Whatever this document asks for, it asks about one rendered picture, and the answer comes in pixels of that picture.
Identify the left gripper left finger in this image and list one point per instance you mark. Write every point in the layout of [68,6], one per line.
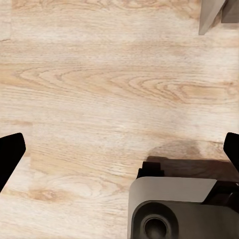
[12,148]

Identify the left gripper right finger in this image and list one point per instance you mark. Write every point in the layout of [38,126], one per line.
[231,148]

